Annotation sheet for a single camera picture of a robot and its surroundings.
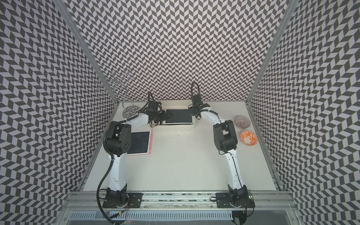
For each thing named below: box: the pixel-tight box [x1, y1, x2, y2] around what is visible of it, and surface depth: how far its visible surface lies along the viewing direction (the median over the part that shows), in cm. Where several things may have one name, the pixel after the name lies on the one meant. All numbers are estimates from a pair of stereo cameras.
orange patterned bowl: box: [240, 130, 259, 147], surface depth 95 cm
